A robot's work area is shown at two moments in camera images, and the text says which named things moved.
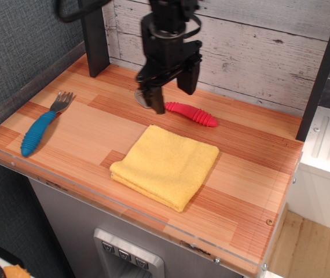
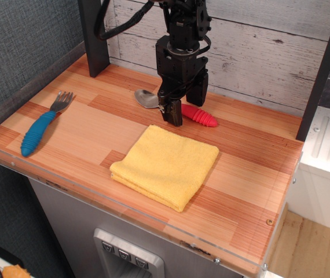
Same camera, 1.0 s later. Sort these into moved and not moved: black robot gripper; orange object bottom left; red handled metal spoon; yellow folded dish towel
Moved: black robot gripper
Not moved: yellow folded dish towel; orange object bottom left; red handled metal spoon
